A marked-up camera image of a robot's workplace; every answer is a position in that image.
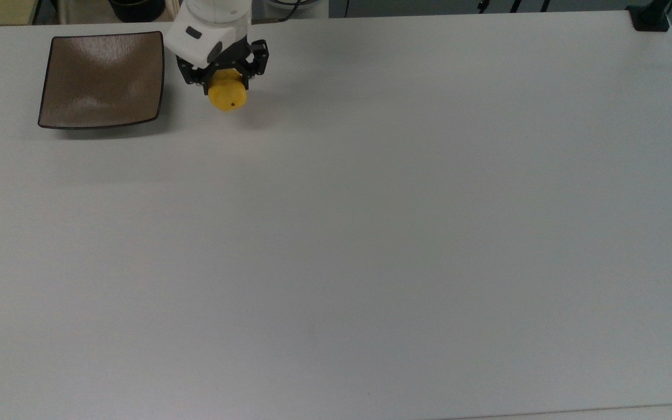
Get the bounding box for black gripper body silver flange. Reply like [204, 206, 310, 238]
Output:
[208, 38, 251, 74]

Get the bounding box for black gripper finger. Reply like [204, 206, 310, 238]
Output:
[176, 55, 212, 97]
[237, 39, 270, 92]

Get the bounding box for yellow lemon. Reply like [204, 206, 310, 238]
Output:
[207, 69, 249, 112]

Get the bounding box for brown square ceramic plate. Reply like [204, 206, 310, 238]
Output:
[37, 31, 166, 131]

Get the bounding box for black round bin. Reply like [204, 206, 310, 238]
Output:
[108, 0, 167, 23]

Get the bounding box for black stand legs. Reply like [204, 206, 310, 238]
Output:
[476, 0, 552, 13]

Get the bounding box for black table clamp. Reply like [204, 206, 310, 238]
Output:
[626, 0, 672, 33]

